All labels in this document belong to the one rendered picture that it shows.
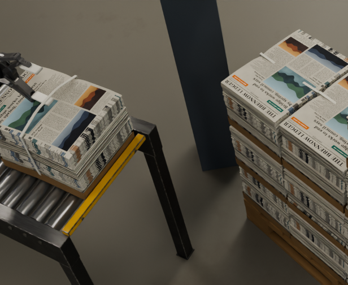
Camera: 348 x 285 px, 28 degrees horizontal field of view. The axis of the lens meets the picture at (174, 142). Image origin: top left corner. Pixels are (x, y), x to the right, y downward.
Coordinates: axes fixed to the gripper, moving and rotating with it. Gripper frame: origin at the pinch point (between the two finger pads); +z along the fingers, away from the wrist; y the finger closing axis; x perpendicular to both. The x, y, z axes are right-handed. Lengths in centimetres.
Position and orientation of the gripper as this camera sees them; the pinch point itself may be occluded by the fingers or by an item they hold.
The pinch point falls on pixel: (42, 85)
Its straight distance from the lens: 221.5
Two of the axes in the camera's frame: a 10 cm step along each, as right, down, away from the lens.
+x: -5.3, 7.0, -4.8
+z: 8.4, 3.6, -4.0
